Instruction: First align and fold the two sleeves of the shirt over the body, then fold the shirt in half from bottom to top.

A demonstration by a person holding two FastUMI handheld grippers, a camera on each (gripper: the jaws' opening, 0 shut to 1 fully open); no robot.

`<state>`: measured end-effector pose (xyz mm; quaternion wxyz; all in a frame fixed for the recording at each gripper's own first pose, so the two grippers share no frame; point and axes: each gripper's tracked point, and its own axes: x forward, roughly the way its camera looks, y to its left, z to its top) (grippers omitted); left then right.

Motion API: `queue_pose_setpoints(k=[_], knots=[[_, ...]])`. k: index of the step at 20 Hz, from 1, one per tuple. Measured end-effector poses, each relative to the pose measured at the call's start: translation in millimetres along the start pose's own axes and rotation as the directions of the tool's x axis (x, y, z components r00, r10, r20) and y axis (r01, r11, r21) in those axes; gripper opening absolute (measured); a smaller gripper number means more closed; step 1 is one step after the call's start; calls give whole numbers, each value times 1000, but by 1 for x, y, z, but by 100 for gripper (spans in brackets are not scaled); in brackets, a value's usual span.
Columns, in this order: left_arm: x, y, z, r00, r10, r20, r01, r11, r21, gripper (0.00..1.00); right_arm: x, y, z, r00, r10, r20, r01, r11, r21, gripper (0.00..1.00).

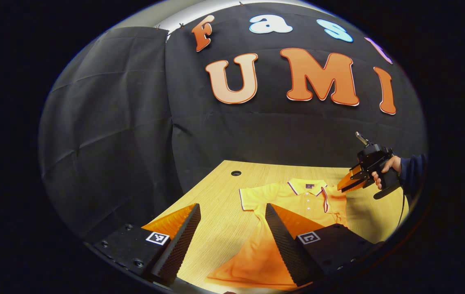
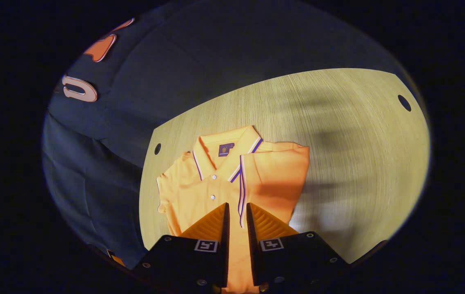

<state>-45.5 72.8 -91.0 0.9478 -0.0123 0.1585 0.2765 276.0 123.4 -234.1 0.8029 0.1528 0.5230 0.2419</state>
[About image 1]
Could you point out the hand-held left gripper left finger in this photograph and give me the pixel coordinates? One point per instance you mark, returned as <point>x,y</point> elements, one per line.
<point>181,249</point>

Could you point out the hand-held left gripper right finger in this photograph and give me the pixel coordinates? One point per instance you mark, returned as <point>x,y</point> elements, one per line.
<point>285,249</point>

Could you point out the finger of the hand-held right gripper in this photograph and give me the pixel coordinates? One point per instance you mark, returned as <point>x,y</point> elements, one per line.
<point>352,181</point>

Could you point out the orange T-shirt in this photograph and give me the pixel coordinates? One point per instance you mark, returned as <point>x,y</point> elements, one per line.
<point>252,253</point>

